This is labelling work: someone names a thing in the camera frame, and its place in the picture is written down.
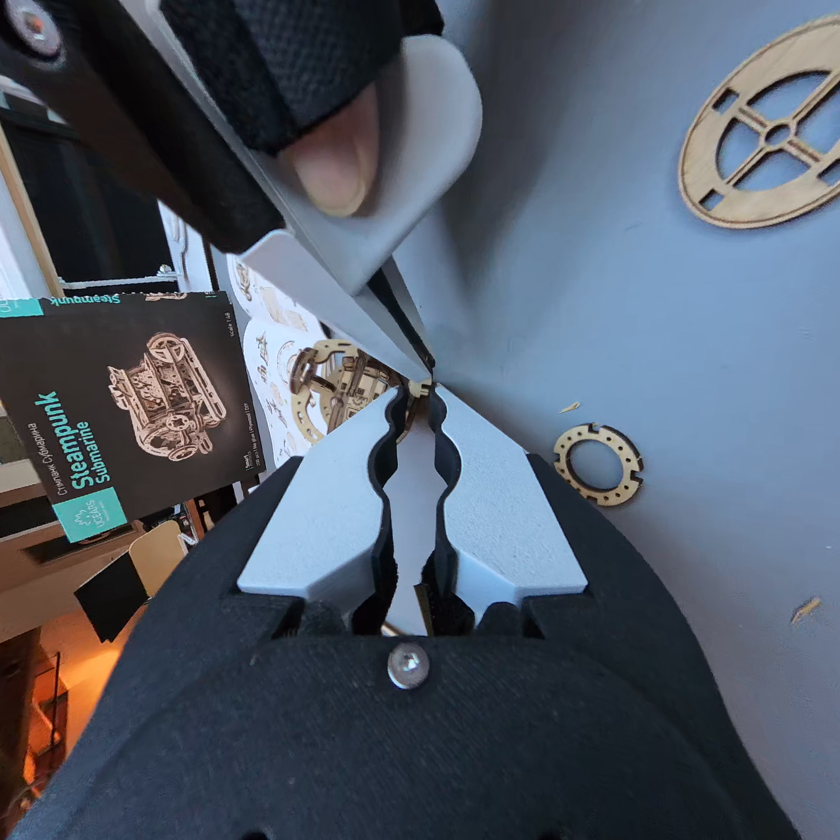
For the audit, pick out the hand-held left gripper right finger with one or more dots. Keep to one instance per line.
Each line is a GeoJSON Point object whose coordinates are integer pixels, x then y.
{"type": "Point", "coordinates": [518, 525]}

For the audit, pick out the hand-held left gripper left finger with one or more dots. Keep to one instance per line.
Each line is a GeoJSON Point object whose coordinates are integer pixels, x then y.
{"type": "Point", "coordinates": [315, 525]}

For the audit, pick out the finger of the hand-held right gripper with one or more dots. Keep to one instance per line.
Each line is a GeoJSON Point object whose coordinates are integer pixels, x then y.
{"type": "Point", "coordinates": [341, 308]}

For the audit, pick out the small wooden model assembly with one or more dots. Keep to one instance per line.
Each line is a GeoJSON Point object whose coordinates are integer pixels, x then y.
{"type": "Point", "coordinates": [303, 420]}

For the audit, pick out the black model kit box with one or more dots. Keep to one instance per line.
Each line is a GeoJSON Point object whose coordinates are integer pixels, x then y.
{"type": "Point", "coordinates": [98, 426]}

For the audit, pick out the person's right hand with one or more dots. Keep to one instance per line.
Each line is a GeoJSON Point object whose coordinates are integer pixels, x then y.
{"type": "Point", "coordinates": [341, 170]}

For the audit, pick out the white assembly instruction booklet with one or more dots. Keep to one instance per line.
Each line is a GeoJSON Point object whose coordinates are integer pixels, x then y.
{"type": "Point", "coordinates": [275, 367]}

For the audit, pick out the tan wooden chair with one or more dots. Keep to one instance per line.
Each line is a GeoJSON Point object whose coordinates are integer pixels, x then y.
{"type": "Point", "coordinates": [161, 558]}

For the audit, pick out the black board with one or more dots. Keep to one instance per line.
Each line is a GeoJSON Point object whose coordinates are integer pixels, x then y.
{"type": "Point", "coordinates": [111, 597]}

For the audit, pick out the spoked wooden wheel disc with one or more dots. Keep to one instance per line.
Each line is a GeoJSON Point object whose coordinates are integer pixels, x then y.
{"type": "Point", "coordinates": [695, 157]}

